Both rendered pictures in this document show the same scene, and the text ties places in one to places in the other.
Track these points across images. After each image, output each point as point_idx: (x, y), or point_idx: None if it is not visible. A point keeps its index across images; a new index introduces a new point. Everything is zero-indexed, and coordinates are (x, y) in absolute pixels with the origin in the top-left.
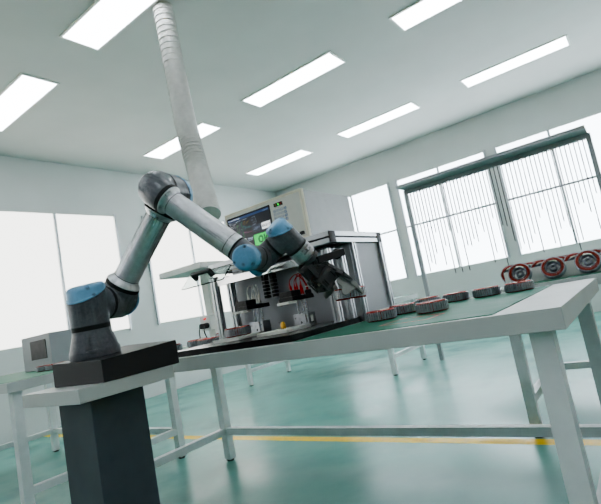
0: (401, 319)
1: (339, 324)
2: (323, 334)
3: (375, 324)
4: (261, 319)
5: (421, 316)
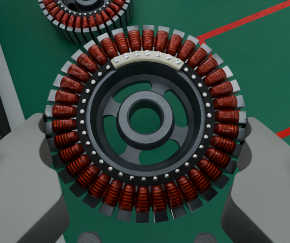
0: (210, 43)
1: None
2: (102, 226)
3: (177, 98)
4: None
5: (256, 22)
